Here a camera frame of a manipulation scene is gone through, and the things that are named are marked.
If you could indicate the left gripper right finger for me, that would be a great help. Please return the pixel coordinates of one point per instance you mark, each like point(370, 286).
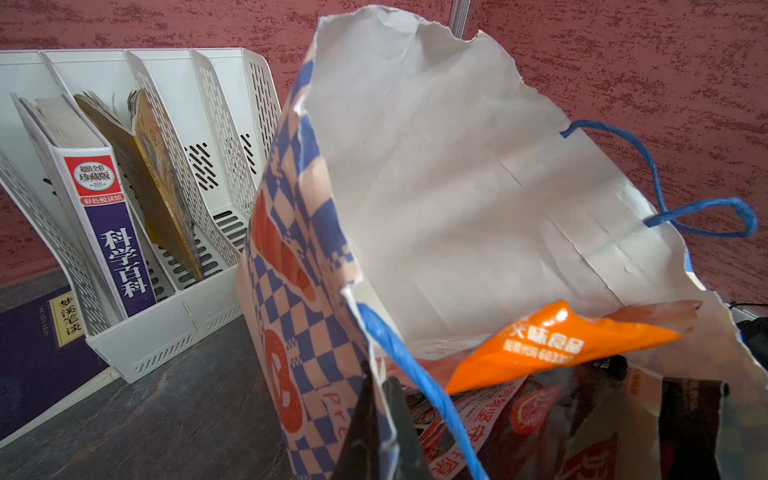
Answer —
point(411, 462)

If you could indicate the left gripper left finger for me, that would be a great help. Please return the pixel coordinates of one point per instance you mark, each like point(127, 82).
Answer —
point(359, 457)

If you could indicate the orange red condiment packet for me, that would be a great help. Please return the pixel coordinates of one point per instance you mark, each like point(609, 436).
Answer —
point(557, 337)

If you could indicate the checkered paper bag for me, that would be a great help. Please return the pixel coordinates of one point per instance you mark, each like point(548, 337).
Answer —
point(417, 198)

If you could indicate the dark blue book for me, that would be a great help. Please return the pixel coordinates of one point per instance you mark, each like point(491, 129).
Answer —
point(46, 364)

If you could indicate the white file organizer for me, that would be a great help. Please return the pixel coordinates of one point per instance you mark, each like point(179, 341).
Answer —
point(217, 110)

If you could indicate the blue spine book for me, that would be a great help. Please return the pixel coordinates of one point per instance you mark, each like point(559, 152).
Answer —
point(82, 167)

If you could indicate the yellow comic book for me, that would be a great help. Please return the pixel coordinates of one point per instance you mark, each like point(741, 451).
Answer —
point(143, 156)

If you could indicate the right metal corner post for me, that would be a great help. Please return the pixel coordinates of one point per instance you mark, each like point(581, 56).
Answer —
point(458, 18)

